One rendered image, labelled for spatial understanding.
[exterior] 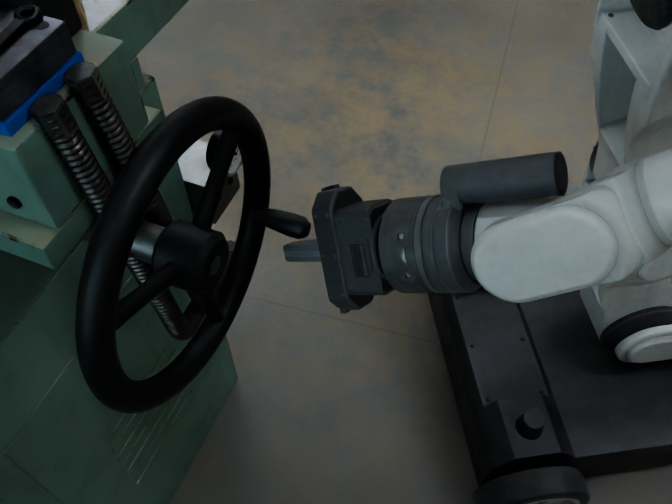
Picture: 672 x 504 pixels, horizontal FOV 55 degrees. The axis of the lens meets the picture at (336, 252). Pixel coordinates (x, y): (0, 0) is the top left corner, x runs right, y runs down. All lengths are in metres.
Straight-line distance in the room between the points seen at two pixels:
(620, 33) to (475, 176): 0.34
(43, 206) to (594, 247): 0.41
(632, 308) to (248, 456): 0.77
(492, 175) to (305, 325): 1.01
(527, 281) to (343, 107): 1.51
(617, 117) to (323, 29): 1.48
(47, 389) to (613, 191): 0.63
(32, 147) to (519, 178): 0.36
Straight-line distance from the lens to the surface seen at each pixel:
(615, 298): 1.14
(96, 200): 0.57
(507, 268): 0.50
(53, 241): 0.57
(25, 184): 0.54
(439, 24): 2.32
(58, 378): 0.83
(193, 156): 0.96
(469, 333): 1.28
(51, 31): 0.53
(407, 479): 1.35
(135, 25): 0.76
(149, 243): 0.59
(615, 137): 0.93
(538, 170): 0.51
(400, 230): 0.55
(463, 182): 0.53
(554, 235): 0.48
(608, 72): 0.87
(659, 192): 0.48
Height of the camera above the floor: 1.28
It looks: 53 degrees down
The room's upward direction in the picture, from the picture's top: straight up
